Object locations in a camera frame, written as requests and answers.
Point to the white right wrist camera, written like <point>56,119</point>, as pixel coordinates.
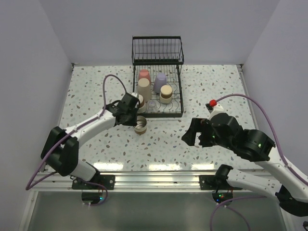
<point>214,108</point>

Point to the aluminium front mounting rail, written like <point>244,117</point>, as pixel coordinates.
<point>135,181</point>

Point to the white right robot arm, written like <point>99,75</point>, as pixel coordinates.
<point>254,146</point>

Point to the black left base bracket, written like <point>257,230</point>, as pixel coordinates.
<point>96,181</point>

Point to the black right base bracket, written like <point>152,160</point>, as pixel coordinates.
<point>209,181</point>

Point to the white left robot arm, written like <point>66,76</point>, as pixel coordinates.
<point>61,150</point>

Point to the clear glass cup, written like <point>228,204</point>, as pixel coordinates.
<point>152,107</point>

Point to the black base bracket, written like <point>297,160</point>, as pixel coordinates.
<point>209,181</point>
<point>96,181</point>

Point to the lilac plastic cup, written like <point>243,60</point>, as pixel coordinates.
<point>160,81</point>

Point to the black wire dish rack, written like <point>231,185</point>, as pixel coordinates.
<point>160,54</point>

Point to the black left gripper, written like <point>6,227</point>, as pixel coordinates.
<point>133,121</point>

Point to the beige plastic cup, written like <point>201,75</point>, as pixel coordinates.
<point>144,89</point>

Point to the aluminium corner rail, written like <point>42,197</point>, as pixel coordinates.
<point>240,67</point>

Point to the pink plastic cup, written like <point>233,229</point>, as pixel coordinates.
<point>144,73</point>

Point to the steel cup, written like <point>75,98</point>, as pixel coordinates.
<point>142,105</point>
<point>141,126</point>
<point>166,92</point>

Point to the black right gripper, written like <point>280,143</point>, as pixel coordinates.
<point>197,125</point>

